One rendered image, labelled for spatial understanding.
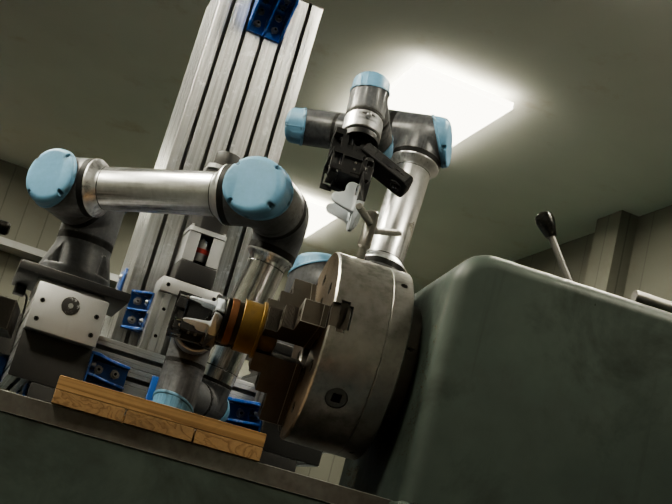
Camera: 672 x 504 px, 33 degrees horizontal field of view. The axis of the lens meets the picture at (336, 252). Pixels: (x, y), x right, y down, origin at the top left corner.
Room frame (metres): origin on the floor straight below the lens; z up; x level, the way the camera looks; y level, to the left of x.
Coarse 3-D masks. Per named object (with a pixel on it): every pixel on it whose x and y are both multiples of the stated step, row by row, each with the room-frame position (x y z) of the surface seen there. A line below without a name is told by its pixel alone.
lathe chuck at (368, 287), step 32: (352, 256) 1.76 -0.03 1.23; (320, 288) 1.83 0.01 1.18; (352, 288) 1.68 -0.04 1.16; (384, 288) 1.70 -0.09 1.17; (352, 320) 1.66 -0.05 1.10; (384, 320) 1.67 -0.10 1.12; (320, 352) 1.66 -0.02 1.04; (352, 352) 1.66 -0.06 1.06; (320, 384) 1.68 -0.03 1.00; (352, 384) 1.68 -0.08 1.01; (288, 416) 1.80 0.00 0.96; (320, 416) 1.71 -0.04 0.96; (352, 416) 1.71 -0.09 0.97; (320, 448) 1.80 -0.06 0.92
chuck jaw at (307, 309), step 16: (288, 304) 1.71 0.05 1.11; (304, 304) 1.67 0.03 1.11; (320, 304) 1.68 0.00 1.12; (336, 304) 1.67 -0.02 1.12; (272, 320) 1.74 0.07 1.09; (288, 320) 1.71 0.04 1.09; (304, 320) 1.67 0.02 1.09; (320, 320) 1.67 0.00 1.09; (336, 320) 1.66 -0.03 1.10; (272, 336) 1.76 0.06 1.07; (288, 336) 1.74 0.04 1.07; (304, 336) 1.73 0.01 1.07
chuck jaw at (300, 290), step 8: (296, 280) 1.87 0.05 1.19; (296, 288) 1.86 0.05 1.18; (304, 288) 1.87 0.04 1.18; (312, 288) 1.87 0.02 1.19; (280, 296) 1.83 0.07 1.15; (288, 296) 1.84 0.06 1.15; (296, 296) 1.85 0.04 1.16; (304, 296) 1.85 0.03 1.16; (312, 296) 1.86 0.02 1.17; (272, 304) 1.82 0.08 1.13; (280, 304) 1.82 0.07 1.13; (296, 304) 1.83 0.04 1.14
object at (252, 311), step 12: (228, 300) 1.76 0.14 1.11; (240, 300) 1.78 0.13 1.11; (228, 312) 1.75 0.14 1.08; (240, 312) 1.76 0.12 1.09; (252, 312) 1.76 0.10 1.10; (264, 312) 1.76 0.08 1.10; (228, 324) 1.75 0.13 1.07; (240, 324) 1.75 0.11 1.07; (252, 324) 1.75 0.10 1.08; (264, 324) 1.75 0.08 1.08; (216, 336) 1.80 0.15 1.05; (228, 336) 1.76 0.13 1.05; (240, 336) 1.76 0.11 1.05; (252, 336) 1.76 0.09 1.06; (264, 336) 1.77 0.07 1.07; (240, 348) 1.78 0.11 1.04; (252, 348) 1.77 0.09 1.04; (264, 348) 1.79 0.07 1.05
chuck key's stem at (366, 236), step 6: (372, 210) 1.79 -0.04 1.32; (372, 216) 1.79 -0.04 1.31; (378, 216) 1.79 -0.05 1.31; (366, 228) 1.79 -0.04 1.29; (372, 228) 1.79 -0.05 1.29; (360, 234) 1.80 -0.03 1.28; (366, 234) 1.79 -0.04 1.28; (372, 234) 1.79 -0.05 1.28; (360, 240) 1.79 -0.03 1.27; (366, 240) 1.79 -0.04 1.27; (360, 246) 1.79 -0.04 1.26; (366, 246) 1.79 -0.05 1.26; (360, 252) 1.79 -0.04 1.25; (360, 258) 1.79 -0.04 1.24
